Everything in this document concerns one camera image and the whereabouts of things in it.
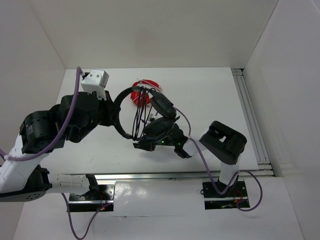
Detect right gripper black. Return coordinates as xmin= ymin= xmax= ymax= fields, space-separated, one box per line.
xmin=134 ymin=125 xmax=177 ymax=151

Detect black headset with cable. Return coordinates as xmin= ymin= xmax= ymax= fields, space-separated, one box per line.
xmin=115 ymin=86 xmax=179 ymax=143

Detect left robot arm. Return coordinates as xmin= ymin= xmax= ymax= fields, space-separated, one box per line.
xmin=0 ymin=92 xmax=121 ymax=203

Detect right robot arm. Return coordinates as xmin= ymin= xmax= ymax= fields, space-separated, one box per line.
xmin=133 ymin=120 xmax=247 ymax=196

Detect red headphones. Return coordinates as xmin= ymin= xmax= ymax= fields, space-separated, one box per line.
xmin=130 ymin=79 xmax=162 ymax=106

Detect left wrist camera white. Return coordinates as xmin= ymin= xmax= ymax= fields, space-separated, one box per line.
xmin=80 ymin=69 xmax=109 ymax=100

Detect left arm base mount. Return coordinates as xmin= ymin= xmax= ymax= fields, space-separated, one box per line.
xmin=68 ymin=174 xmax=116 ymax=213

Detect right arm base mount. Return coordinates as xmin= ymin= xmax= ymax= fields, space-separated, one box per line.
xmin=200 ymin=181 xmax=250 ymax=210

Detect aluminium rail right side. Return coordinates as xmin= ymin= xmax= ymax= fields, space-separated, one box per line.
xmin=231 ymin=68 xmax=275 ymax=176

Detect aluminium rail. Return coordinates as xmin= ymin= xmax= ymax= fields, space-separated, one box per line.
xmin=231 ymin=68 xmax=275 ymax=176
xmin=94 ymin=168 xmax=275 ymax=182

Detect aluminium rail front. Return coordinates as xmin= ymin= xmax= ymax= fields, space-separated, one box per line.
xmin=94 ymin=168 xmax=275 ymax=182

